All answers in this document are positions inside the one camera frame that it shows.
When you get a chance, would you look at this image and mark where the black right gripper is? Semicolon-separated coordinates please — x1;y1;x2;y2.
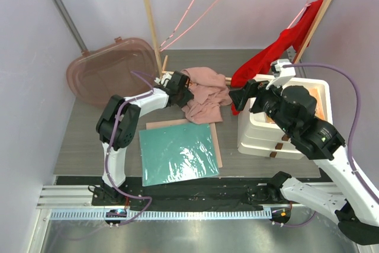
229;76;296;134

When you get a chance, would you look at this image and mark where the pink t shirt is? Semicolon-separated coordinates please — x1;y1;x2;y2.
181;67;232;124

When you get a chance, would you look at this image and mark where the red t shirt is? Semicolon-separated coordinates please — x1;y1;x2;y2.
230;0;324;116

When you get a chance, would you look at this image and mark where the pink wire hanger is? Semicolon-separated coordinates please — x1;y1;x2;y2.
287;0;311;29
159;0;221;52

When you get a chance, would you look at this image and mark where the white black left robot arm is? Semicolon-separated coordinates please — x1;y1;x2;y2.
96;71;194;205

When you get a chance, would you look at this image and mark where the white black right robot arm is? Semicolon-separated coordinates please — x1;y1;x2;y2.
229;79;378;245

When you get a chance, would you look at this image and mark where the pink board under mat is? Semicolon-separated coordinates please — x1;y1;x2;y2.
146;119;223;168

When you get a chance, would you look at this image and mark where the white drawer storage box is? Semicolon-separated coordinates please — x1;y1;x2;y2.
237;77;333;159

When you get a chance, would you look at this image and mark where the pink plastic basket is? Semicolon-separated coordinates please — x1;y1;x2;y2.
66;37;158;108

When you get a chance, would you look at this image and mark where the green cutting mat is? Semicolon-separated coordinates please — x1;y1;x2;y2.
139;123;219;187

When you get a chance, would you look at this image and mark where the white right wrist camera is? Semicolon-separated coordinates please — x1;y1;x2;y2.
266;59;296;90

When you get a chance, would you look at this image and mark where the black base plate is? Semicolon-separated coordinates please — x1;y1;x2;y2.
88;177;289;212

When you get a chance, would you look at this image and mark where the wooden clothes rack frame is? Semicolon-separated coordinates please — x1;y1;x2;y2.
143;0;333;75

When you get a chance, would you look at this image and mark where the white slotted cable duct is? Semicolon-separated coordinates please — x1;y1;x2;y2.
50;208;272;221

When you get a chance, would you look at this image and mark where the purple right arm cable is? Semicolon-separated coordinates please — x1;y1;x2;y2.
281;62;379;228

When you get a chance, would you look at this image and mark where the aluminium rail frame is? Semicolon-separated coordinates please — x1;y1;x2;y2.
29;185;375;252

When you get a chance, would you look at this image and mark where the metal corner post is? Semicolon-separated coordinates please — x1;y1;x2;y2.
52;0;88;53

